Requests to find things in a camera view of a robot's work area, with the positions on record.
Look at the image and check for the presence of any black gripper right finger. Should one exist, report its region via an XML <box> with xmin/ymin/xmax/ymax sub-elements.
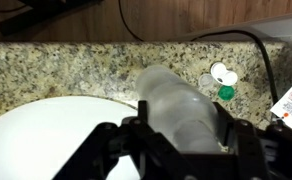
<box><xmin>213</xmin><ymin>102</ymin><xmax>292</xmax><ymax>180</ymax></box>

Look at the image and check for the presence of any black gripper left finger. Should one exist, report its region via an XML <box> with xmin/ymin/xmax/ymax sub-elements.
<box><xmin>52</xmin><ymin>99</ymin><xmax>187</xmax><ymax>180</ymax></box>

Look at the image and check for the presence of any transparent plastic bottle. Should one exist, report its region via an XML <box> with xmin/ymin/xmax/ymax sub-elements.
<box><xmin>135</xmin><ymin>64</ymin><xmax>227</xmax><ymax>155</ymax></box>

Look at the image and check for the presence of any green lens case cap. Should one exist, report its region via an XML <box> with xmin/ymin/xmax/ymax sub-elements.
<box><xmin>217</xmin><ymin>85</ymin><xmax>236</xmax><ymax>102</ymax></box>

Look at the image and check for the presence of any white sink basin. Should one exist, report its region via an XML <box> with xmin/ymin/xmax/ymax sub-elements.
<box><xmin>0</xmin><ymin>95</ymin><xmax>144</xmax><ymax>180</ymax></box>

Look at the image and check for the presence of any white contact lens case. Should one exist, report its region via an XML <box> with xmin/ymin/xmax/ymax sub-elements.
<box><xmin>209</xmin><ymin>61</ymin><xmax>239</xmax><ymax>87</ymax></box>

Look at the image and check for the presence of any translucent lens case cap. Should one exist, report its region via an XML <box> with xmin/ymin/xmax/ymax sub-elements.
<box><xmin>198</xmin><ymin>73</ymin><xmax>215</xmax><ymax>90</ymax></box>

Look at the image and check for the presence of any black robot cart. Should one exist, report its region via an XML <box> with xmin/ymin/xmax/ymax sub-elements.
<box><xmin>0</xmin><ymin>0</ymin><xmax>104</xmax><ymax>37</ymax></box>

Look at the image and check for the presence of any white cord warning tag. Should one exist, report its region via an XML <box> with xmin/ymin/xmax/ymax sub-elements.
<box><xmin>269</xmin><ymin>71</ymin><xmax>292</xmax><ymax>130</ymax></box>

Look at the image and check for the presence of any black power cord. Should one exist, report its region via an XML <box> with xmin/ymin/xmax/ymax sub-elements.
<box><xmin>189</xmin><ymin>29</ymin><xmax>281</xmax><ymax>105</ymax></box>

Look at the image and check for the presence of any thin black cable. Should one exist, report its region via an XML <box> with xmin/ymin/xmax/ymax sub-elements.
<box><xmin>117</xmin><ymin>0</ymin><xmax>146</xmax><ymax>43</ymax></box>

